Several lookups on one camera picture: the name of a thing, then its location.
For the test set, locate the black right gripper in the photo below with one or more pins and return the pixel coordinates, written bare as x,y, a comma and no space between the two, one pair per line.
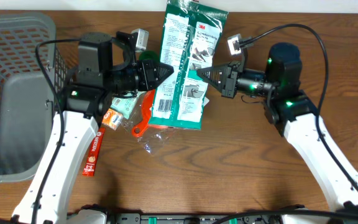
229,79

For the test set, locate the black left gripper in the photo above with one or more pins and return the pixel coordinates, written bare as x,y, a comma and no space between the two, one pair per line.
145,76

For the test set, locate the green white gloves package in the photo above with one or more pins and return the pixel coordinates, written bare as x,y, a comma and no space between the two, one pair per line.
191,32

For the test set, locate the teal wet wipes pack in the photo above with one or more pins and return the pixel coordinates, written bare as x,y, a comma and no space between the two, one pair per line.
125,106

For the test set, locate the red tool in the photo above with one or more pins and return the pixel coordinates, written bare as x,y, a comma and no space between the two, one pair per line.
151,137

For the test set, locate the small orange snack box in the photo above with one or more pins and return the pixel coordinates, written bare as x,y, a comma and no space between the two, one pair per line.
112,119

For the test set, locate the red coffee stick packet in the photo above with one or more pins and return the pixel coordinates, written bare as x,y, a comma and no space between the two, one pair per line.
93,153

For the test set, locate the green lid jar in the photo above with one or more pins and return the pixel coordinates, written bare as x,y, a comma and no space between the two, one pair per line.
149,55

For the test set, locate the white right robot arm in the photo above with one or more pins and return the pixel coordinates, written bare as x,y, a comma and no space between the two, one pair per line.
298,120

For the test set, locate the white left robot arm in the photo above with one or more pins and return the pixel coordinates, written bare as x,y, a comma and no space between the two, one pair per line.
107,67

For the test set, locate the grey plastic shopping basket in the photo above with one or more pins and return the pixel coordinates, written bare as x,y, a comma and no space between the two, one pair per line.
26,102

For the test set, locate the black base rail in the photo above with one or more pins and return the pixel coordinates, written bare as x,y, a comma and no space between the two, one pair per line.
136,218

